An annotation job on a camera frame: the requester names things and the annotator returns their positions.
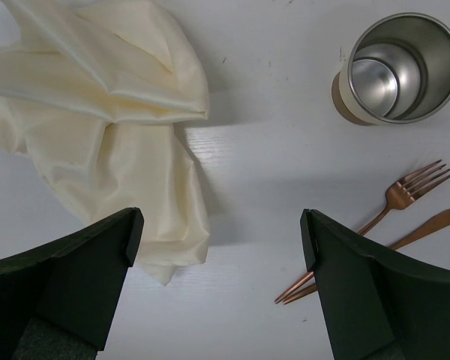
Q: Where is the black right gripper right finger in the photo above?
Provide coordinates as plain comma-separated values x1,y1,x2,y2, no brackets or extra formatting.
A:
300,209,450,359

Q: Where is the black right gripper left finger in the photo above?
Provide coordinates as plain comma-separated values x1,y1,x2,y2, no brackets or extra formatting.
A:
0,208,144,359

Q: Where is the cream cloth napkin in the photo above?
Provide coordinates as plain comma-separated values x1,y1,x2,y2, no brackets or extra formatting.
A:
0,1,209,284

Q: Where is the copper fork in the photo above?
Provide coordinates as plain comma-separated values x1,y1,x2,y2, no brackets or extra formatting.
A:
274,159,450,303

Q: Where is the copper knife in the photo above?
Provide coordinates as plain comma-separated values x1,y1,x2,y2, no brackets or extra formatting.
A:
274,208,450,305

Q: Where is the steel cup with cork base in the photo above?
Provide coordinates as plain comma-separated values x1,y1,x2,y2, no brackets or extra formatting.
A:
331,13,450,125

